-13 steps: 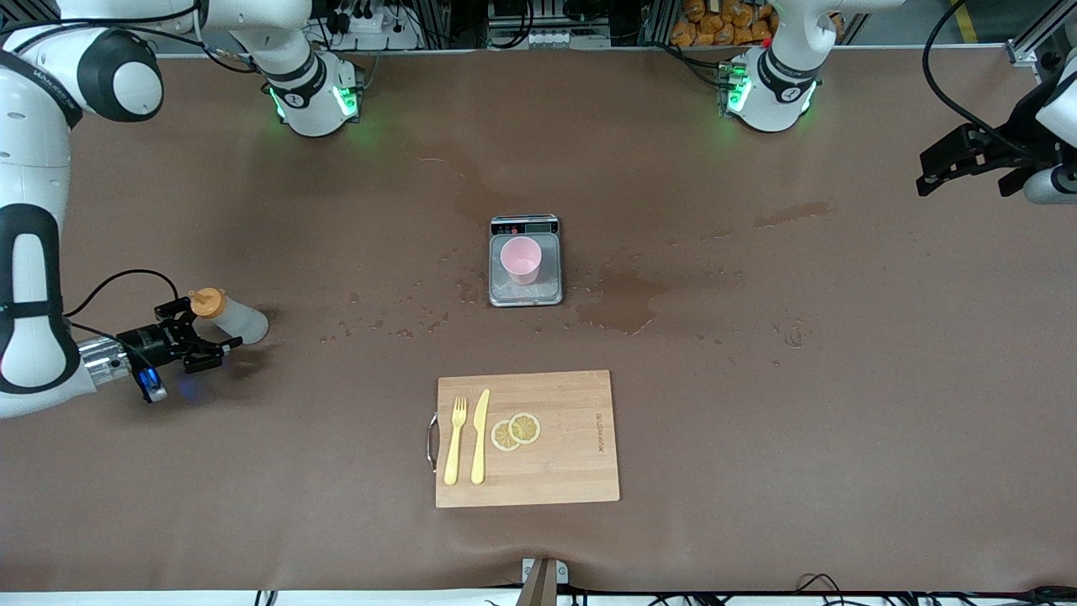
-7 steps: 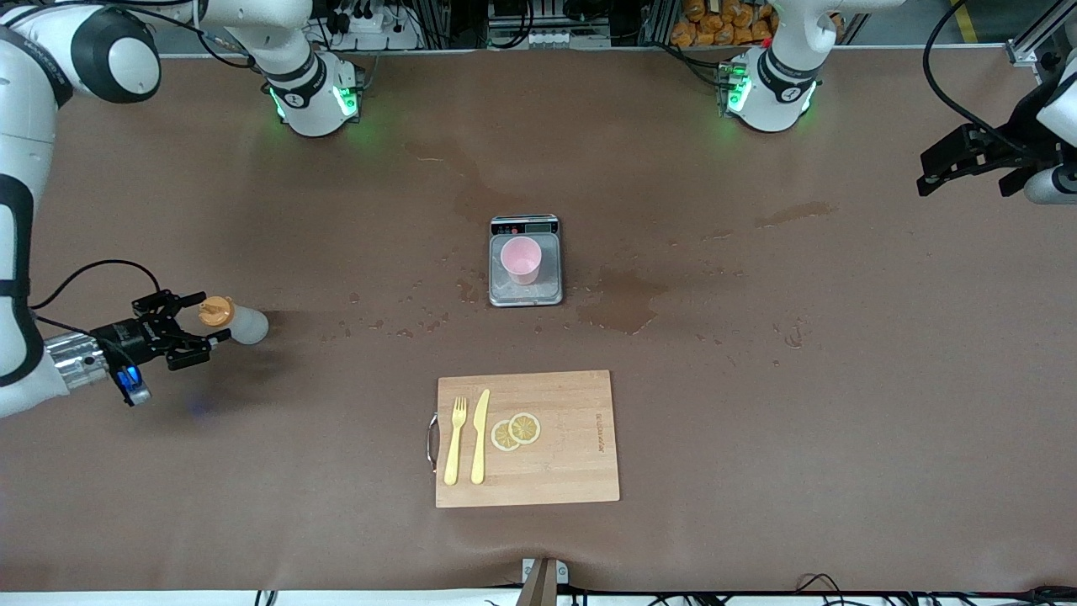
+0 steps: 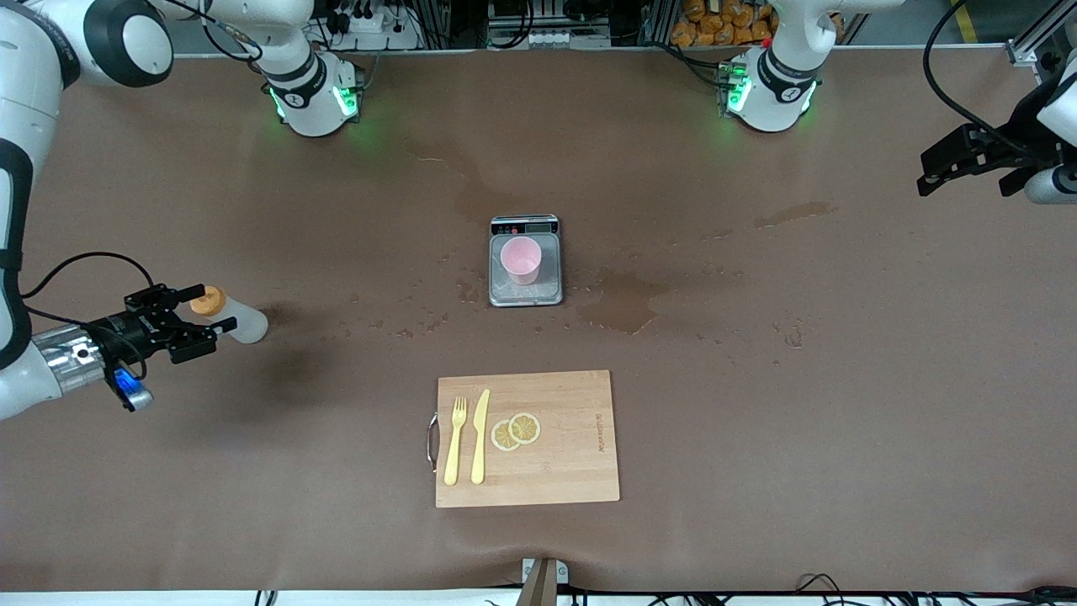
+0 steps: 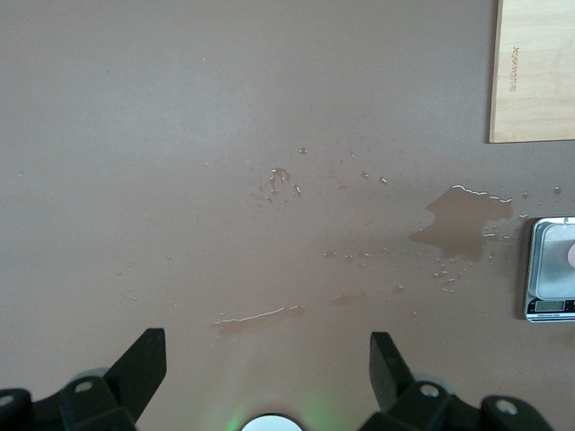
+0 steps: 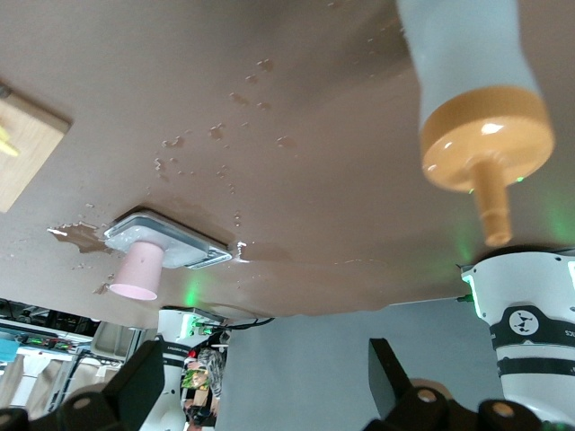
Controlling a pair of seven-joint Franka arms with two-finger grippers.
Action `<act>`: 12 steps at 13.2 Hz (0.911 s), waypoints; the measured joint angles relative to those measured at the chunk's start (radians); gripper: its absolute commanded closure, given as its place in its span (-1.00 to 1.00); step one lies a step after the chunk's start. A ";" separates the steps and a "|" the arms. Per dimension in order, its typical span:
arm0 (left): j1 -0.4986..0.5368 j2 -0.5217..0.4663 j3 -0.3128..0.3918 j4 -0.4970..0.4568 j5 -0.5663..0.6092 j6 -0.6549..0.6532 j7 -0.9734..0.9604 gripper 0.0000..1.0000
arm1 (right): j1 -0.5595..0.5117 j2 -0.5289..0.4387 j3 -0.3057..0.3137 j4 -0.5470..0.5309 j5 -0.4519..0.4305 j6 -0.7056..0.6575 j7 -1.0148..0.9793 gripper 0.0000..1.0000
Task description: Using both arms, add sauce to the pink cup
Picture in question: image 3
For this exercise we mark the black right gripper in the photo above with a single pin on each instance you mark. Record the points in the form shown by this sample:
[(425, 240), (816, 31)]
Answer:
[(117, 332)]

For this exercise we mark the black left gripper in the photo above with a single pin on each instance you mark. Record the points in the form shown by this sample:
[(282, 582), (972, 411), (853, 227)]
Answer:
[(1016, 151)]

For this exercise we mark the translucent orange-capped sauce bottle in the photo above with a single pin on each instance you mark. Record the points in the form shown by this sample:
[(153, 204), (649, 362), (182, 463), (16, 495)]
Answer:
[(244, 324)]

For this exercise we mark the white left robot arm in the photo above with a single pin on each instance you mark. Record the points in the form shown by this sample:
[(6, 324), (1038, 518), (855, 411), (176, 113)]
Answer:
[(782, 84)]

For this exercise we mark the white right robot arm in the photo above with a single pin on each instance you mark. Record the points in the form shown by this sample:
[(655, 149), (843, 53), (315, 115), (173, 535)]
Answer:
[(42, 59)]

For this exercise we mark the pink cup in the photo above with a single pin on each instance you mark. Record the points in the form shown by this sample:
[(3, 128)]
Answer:
[(522, 263)]

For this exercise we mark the pile of orange snacks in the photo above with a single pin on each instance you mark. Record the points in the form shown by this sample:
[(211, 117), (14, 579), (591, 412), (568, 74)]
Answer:
[(724, 23)]

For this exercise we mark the yellow plastic fork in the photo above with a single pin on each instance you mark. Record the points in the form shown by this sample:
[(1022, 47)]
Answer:
[(454, 446)]

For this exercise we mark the yellow plastic knife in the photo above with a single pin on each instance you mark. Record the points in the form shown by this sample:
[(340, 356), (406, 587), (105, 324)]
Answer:
[(480, 446)]

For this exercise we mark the lemon slice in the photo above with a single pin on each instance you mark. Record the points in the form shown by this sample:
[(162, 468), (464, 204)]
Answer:
[(527, 427), (501, 438)]

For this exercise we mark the white power strip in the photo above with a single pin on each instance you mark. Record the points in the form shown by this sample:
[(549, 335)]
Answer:
[(374, 23)]

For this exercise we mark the silver digital kitchen scale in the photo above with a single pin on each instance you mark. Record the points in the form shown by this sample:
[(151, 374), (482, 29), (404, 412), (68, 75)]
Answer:
[(547, 293)]

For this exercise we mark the aluminium profile post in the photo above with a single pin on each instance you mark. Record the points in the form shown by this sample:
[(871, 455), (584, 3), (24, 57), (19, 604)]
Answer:
[(1039, 38)]

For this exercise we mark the aluminium frame equipment rack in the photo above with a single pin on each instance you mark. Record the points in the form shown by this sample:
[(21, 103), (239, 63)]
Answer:
[(547, 21)]

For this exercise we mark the metal table edge bracket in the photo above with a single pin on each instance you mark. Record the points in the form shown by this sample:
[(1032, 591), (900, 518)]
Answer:
[(530, 574)]

